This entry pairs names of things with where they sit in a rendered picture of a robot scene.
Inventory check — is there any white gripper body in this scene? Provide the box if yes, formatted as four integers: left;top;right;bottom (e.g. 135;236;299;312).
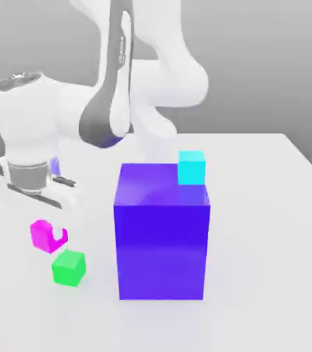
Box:
0;179;78;219

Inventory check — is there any small magenta cube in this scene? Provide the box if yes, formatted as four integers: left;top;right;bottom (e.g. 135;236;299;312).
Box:
30;219;69;254

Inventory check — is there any small green cube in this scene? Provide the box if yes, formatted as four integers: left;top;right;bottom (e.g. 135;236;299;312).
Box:
51;248;87;288

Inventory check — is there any small cyan cube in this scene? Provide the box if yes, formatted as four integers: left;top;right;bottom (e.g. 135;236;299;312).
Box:
177;150;207;186

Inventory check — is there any large purple box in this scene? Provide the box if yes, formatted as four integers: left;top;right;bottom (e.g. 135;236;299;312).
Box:
113;162;211;301

